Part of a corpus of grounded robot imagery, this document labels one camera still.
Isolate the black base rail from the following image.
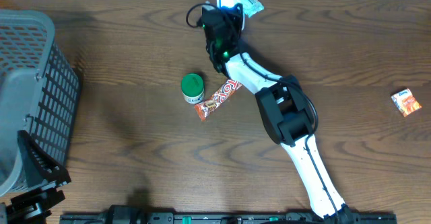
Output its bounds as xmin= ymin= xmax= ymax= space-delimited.
xmin=59 ymin=205 xmax=397 ymax=224

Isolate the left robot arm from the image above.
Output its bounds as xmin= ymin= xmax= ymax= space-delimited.
xmin=1 ymin=130 xmax=71 ymax=223

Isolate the green lid white jar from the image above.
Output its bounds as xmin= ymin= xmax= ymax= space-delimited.
xmin=180 ymin=73 xmax=205 ymax=104

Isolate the orange Kleenex tissue pack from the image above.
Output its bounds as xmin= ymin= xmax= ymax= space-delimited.
xmin=391 ymin=88 xmax=422 ymax=117

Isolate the orange chocolate bar wrapper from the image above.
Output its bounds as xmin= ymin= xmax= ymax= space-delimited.
xmin=194 ymin=79 xmax=242 ymax=121

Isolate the right black cable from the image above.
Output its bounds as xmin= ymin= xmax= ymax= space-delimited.
xmin=185 ymin=2 xmax=341 ymax=218

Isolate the grey plastic mesh basket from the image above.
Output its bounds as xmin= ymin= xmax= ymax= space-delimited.
xmin=1 ymin=9 xmax=81 ymax=194

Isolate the white barcode scanner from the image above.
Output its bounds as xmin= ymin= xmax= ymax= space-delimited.
xmin=215 ymin=0 xmax=246 ymax=32

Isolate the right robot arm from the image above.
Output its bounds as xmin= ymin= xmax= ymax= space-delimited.
xmin=197 ymin=3 xmax=356 ymax=223

